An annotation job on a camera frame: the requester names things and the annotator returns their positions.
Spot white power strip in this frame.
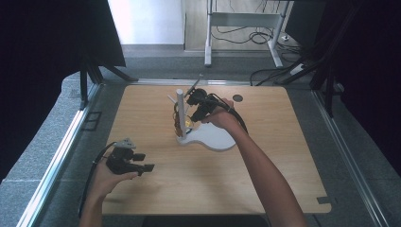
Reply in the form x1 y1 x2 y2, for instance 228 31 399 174
289 63 305 76

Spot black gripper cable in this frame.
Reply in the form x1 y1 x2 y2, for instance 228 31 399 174
209 92 250 134
77 141 118 219

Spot white key stand with pegs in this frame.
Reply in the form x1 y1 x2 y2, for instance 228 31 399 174
167 87 237 152

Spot white metal desk frame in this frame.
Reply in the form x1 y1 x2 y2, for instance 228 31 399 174
203 0 290 68

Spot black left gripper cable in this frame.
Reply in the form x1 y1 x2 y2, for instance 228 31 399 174
77 141 118 219

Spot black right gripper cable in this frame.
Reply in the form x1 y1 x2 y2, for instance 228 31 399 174
209 92 250 134

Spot black metal stand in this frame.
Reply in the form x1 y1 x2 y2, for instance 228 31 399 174
309 61 336 118

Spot person's left hand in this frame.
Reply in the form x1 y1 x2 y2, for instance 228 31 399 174
90 153 140 199

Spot person's right hand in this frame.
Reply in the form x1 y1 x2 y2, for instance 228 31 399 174
201 97 241 132

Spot black floor bracket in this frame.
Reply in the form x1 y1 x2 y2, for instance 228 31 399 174
81 111 103 132

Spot black tripod stand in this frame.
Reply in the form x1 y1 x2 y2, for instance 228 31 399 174
78 55 139 111

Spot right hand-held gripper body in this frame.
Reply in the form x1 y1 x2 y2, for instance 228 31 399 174
184 73 223 118

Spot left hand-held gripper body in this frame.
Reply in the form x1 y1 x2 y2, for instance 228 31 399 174
105 137 140 176

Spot black curtain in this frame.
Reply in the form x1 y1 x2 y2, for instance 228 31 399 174
285 0 401 178
0 0 127 183

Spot green rope keychain with charm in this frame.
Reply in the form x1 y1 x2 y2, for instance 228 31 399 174
172 101 187 139

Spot black floor cables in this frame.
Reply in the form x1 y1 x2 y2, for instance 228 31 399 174
211 0 313 87

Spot aluminium rail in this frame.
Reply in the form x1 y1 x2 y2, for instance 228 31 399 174
311 89 391 227
16 82 102 227

